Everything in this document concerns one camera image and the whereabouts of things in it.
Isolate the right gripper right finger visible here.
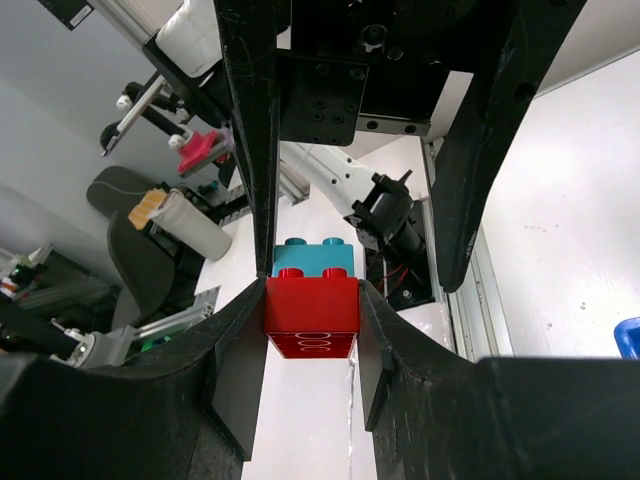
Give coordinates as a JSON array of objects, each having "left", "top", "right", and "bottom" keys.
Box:
[{"left": 358, "top": 281, "right": 639, "bottom": 479}]

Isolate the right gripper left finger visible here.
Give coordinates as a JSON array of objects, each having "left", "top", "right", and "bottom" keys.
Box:
[{"left": 1, "top": 279, "right": 267, "bottom": 479}]

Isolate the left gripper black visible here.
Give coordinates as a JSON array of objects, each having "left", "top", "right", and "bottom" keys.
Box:
[{"left": 214, "top": 0, "right": 585, "bottom": 293}]

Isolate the small teal lego brick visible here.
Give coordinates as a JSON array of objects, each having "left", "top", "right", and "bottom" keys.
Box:
[{"left": 272, "top": 237, "right": 355, "bottom": 277}]

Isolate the grey office chair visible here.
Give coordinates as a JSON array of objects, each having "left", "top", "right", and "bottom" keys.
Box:
[{"left": 86, "top": 166, "right": 203, "bottom": 330}]

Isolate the white cylinder roll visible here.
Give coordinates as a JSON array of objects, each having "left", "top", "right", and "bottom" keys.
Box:
[{"left": 149, "top": 189, "right": 232, "bottom": 261}]

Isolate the blue divided plastic tray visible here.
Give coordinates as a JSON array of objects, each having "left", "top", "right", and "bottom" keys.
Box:
[{"left": 614, "top": 317, "right": 640, "bottom": 360}]

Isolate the pink red clamp tool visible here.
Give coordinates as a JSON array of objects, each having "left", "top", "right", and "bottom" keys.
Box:
[{"left": 177, "top": 130, "right": 231, "bottom": 178}]

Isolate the aluminium frame rail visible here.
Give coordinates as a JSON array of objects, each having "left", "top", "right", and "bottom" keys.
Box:
[{"left": 411, "top": 138, "right": 513, "bottom": 362}]

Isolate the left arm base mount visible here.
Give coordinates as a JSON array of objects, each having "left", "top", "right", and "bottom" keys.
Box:
[{"left": 364, "top": 248, "right": 435, "bottom": 312}]

